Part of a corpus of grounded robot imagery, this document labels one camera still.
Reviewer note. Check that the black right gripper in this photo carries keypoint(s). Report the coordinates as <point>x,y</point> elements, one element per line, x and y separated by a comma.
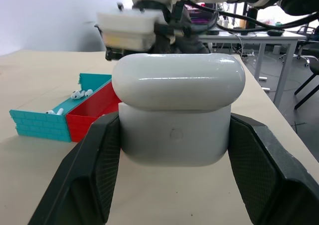
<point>114,54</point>

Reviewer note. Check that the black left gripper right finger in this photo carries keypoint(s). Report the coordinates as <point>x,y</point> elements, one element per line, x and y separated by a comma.
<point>274,185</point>

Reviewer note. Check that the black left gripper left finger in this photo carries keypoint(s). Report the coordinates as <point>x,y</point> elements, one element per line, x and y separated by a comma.
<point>82,185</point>

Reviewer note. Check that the white earbud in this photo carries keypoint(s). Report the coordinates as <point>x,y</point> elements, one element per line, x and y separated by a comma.
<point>50,112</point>
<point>87,92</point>
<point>76,95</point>
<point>59,111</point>

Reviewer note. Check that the white earbud case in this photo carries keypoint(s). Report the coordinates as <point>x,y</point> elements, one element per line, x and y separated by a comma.
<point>174,135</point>

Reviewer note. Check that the red plastic tray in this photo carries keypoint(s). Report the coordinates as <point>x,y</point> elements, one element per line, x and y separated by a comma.
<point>79,125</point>

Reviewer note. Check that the teal brick-pattern tray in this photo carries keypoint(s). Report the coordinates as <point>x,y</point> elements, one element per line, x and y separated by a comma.
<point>40,126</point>

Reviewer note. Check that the black chair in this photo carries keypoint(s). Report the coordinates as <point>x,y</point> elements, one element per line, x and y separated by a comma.
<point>315,69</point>

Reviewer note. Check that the grey office chair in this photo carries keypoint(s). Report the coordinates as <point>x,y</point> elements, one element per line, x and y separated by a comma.
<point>307,44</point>

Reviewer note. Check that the white background desk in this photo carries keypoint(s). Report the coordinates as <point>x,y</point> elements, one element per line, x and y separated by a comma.
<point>274,39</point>

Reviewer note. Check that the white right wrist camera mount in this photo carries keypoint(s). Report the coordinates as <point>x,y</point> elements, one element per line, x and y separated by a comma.
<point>127,23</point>

